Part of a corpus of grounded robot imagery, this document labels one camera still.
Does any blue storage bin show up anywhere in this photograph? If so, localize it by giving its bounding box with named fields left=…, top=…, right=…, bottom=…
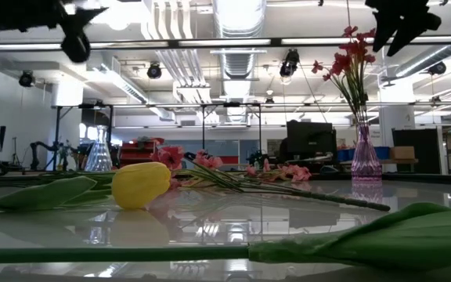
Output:
left=337, top=146, right=391, bottom=162

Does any purple ribbed glass vase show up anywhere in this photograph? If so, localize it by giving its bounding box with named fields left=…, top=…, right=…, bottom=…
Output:
left=350, top=123, right=383, bottom=182

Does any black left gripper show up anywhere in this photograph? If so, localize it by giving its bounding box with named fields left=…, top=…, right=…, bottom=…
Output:
left=0, top=0, right=108, bottom=63

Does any clear ribbed glass vase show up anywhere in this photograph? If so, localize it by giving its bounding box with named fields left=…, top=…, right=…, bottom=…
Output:
left=84, top=125, right=114, bottom=172

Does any black cabinet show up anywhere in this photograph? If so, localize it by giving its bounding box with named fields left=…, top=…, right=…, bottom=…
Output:
left=391, top=128, right=442, bottom=175

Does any dark red artificial tulip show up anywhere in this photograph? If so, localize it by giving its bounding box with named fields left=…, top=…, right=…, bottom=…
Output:
left=0, top=201, right=451, bottom=273

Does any red tool cart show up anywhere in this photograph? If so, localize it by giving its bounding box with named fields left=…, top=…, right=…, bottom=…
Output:
left=118, top=136, right=168, bottom=168

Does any yellow artificial tulip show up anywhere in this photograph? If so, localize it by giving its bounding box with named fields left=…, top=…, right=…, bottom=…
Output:
left=0, top=161, right=171, bottom=215

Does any black overhead bar with lights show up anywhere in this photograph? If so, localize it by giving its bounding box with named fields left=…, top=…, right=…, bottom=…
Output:
left=0, top=34, right=451, bottom=52

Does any cardboard box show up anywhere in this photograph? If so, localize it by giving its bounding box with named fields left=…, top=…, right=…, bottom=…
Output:
left=389, top=146, right=417, bottom=161

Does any silver ventilation duct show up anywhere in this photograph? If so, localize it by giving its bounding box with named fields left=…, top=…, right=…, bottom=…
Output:
left=211, top=0, right=268, bottom=125

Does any black metal frame stand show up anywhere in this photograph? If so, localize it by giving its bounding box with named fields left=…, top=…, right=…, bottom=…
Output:
left=51, top=102, right=264, bottom=172

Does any pink artificial flower bunch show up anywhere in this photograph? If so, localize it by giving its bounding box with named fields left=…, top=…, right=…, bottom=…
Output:
left=170, top=150, right=391, bottom=212
left=244, top=158, right=312, bottom=183

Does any black ceiling spotlight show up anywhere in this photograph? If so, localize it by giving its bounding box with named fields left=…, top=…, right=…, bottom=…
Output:
left=18, top=70, right=35, bottom=88
left=146, top=62, right=163, bottom=80
left=428, top=61, right=448, bottom=76
left=279, top=49, right=301, bottom=78

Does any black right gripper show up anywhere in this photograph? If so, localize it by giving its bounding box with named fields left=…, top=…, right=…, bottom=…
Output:
left=365, top=0, right=442, bottom=57

